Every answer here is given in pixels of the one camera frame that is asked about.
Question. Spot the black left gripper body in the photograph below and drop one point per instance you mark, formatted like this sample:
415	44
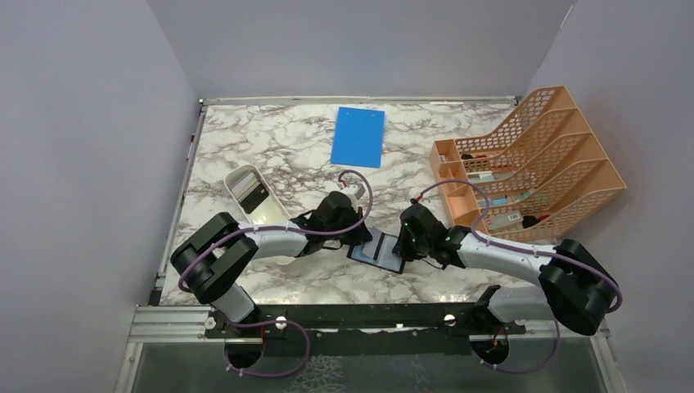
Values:
352	215

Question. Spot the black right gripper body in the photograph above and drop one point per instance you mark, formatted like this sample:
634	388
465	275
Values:
422	248

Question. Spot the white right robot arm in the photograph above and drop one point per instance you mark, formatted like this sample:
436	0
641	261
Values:
565	284

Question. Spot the black leather card holder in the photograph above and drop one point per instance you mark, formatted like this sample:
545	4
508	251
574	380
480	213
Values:
386	259

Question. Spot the white oblong plastic tray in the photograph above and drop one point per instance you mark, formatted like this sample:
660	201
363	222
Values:
271	211

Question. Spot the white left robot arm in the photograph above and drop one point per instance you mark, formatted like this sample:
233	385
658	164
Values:
211	260

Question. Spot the blue flat board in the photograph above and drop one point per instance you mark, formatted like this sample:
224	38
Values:
358	138

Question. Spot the grey credit card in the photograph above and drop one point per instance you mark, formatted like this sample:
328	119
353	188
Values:
372	249

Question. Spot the peach plastic file organizer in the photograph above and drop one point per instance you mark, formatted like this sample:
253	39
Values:
535	177

